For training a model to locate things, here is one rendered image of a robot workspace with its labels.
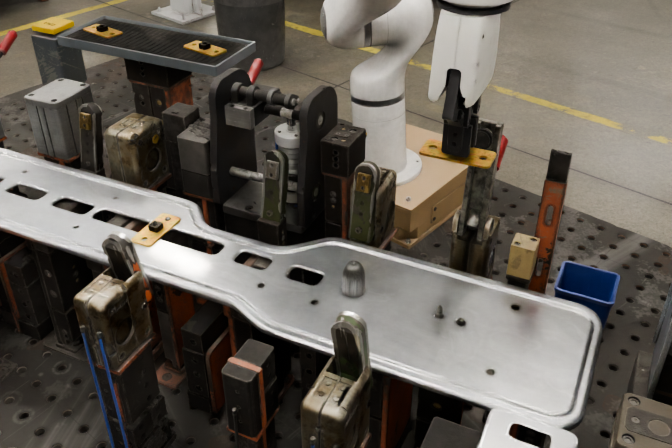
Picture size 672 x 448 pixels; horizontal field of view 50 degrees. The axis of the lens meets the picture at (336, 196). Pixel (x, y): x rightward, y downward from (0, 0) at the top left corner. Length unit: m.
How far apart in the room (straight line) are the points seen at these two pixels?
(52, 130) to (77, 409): 0.49
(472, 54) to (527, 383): 0.41
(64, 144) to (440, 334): 0.79
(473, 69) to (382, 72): 0.80
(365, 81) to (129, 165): 0.53
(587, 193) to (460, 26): 2.57
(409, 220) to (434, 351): 0.66
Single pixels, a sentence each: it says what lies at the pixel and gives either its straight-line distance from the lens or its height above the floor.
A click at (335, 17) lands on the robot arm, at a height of 1.19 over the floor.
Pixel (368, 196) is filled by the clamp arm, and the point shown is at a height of 1.06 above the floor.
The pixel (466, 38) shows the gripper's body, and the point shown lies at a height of 1.40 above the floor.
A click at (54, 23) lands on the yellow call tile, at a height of 1.16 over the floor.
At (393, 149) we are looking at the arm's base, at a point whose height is 0.88.
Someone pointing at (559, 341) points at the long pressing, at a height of 1.00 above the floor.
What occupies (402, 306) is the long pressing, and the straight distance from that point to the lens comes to 0.99.
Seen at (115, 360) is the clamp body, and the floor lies 0.95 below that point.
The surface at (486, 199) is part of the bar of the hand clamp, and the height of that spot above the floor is 1.11.
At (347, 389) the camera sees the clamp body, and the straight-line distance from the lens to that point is 0.82.
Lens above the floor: 1.66
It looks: 33 degrees down
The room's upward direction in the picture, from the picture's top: straight up
